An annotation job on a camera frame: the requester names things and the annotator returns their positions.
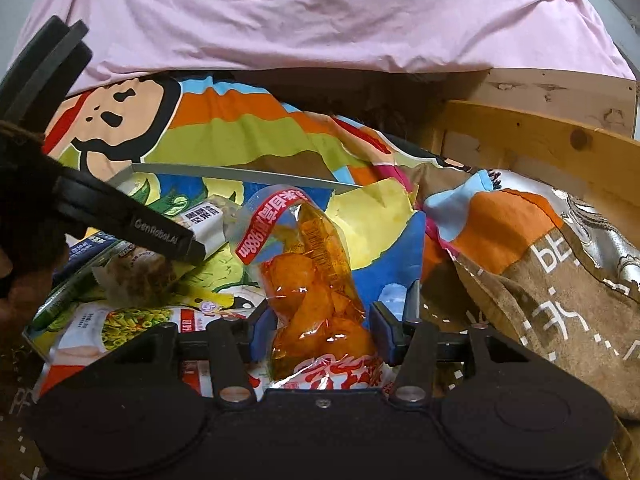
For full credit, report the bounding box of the person's left hand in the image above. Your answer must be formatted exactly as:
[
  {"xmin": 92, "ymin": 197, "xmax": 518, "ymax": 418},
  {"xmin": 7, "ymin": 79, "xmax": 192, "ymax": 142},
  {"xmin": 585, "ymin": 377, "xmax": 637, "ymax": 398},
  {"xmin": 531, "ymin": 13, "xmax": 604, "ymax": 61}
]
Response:
[{"xmin": 0, "ymin": 247, "xmax": 70, "ymax": 343}]

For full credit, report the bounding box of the brown blanket with white print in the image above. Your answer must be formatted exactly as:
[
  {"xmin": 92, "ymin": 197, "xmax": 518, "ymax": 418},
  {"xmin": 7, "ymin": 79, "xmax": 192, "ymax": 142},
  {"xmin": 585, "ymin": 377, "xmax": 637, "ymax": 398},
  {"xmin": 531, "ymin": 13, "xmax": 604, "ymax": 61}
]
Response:
[{"xmin": 420, "ymin": 160, "xmax": 640, "ymax": 480}]

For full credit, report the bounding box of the green snack packet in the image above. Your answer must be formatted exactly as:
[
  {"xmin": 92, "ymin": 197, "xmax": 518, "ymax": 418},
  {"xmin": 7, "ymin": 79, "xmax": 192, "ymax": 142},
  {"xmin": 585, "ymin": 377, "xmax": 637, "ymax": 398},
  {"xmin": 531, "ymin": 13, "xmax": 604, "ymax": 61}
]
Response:
[{"xmin": 25, "ymin": 242, "xmax": 203, "ymax": 342}]

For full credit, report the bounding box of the plywood board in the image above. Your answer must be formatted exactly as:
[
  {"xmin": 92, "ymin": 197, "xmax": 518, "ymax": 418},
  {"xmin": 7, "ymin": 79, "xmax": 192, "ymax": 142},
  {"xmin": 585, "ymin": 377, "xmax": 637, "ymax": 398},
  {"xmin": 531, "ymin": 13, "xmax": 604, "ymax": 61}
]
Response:
[{"xmin": 465, "ymin": 67, "xmax": 638, "ymax": 140}]

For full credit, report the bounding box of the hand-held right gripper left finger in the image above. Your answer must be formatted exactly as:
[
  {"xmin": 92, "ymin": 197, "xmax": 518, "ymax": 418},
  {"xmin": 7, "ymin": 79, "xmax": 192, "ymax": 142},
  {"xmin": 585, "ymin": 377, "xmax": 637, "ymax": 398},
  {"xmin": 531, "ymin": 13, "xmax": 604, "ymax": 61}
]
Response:
[{"xmin": 107, "ymin": 304, "xmax": 275, "ymax": 409}]

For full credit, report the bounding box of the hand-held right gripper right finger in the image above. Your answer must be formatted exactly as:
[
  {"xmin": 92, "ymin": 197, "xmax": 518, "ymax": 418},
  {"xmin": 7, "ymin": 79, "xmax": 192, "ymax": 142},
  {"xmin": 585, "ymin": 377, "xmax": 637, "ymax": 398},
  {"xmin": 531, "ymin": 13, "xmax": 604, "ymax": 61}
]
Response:
[{"xmin": 369, "ymin": 300, "xmax": 542, "ymax": 407}]

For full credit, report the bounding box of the colourful cartoon printed blanket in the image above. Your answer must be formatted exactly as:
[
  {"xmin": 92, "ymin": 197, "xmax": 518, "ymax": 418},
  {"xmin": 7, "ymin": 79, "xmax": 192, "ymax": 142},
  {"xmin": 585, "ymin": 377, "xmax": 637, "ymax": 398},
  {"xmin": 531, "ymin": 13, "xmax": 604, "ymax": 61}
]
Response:
[{"xmin": 42, "ymin": 74, "xmax": 566, "ymax": 361}]

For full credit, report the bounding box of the pink bed sheet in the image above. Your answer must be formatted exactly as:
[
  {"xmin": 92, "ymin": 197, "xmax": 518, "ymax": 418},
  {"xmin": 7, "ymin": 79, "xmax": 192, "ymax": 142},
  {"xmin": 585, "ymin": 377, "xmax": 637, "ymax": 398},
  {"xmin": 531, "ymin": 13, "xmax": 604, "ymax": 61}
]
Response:
[{"xmin": 10, "ymin": 0, "xmax": 637, "ymax": 96}]

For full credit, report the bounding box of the white nut snack packet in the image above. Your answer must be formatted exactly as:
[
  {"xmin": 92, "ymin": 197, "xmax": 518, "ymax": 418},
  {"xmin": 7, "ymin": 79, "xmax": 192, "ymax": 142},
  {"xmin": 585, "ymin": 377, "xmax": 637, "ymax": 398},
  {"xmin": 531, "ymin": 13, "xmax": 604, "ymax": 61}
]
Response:
[{"xmin": 172, "ymin": 195, "xmax": 247, "ymax": 262}]

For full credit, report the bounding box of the brown snack packet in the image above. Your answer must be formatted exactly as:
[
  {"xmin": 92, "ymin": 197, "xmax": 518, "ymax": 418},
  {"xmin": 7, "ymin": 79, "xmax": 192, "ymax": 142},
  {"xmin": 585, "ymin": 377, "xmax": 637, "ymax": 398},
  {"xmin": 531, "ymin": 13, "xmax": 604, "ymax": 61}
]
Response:
[{"xmin": 91, "ymin": 249, "xmax": 177, "ymax": 307}]

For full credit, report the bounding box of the dark blue snack packet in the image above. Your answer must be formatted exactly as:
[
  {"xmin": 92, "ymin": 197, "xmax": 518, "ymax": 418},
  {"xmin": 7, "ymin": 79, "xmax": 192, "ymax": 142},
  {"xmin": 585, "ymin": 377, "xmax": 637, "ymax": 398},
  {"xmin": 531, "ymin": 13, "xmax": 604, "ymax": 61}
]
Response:
[{"xmin": 65, "ymin": 232, "xmax": 132, "ymax": 277}]

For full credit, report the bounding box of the orange chips packet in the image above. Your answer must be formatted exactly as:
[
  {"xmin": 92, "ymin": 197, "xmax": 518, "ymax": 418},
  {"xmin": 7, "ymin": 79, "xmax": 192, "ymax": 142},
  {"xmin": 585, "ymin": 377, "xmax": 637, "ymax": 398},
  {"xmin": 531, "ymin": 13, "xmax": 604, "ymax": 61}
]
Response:
[{"xmin": 234, "ymin": 185, "xmax": 397, "ymax": 397}]

